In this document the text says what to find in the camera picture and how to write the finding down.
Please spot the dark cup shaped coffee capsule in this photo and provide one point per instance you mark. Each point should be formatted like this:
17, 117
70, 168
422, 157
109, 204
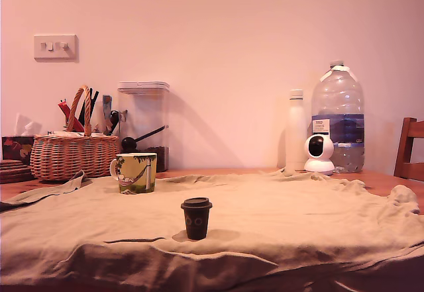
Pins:
196, 222

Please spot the coffee beans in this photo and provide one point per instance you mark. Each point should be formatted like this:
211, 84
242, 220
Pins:
160, 158

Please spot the black coffee scoop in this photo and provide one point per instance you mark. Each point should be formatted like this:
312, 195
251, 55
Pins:
128, 143

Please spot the clear plastic storage container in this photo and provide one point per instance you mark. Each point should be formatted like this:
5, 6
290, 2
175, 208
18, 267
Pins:
142, 113

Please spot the white slim bottle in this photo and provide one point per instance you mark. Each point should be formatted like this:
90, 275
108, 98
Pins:
295, 123

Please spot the green illustrated mug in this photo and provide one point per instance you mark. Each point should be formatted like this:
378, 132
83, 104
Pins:
136, 173

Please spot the beige cloth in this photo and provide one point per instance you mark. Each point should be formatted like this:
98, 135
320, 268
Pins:
265, 212

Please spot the blue grey kitchen utensil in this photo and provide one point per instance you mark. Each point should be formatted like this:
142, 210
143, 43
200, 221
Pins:
106, 106

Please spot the black kitchen utensil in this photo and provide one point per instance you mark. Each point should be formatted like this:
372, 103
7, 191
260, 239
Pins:
93, 100

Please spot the large clear water bottle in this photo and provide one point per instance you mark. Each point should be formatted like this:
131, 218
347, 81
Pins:
338, 100

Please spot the red kitchen utensil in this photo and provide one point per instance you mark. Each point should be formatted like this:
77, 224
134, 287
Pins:
71, 118

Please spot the white tissue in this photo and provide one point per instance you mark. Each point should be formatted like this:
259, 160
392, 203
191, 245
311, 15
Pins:
28, 128

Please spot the wooden chair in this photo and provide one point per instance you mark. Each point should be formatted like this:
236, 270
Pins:
405, 146

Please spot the dark floral tissue box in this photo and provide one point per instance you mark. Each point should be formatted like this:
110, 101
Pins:
13, 149

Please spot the small white round camera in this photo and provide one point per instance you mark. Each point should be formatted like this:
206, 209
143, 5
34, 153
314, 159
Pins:
318, 167

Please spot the white wall switch plate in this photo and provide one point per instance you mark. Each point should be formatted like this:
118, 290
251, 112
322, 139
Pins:
56, 54

